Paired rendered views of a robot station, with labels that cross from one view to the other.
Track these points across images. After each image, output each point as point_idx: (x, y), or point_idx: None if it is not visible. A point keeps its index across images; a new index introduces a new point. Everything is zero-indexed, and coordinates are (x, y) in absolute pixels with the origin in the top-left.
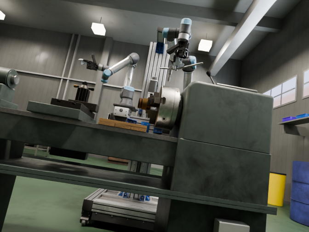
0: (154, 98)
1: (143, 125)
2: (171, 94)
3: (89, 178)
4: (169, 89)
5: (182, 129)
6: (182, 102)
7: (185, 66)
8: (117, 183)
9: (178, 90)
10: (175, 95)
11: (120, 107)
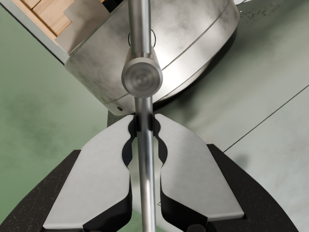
0: (59, 36)
1: (49, 37)
2: (95, 94)
3: (3, 8)
4: (96, 81)
5: (108, 109)
6: (135, 112)
7: (143, 219)
8: (37, 41)
9: (128, 110)
10: (105, 104)
11: None
